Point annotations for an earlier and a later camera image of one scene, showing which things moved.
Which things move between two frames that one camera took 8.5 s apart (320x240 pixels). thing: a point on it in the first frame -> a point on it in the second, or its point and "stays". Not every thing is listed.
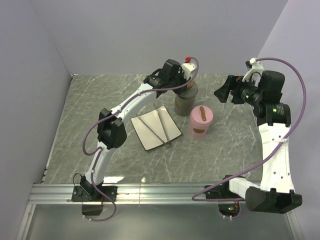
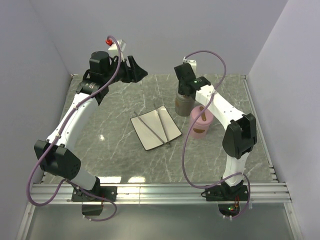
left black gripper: (184, 80) -> (134, 73)
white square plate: (149, 140) stays
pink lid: (201, 115) stays
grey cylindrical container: (183, 107) stays
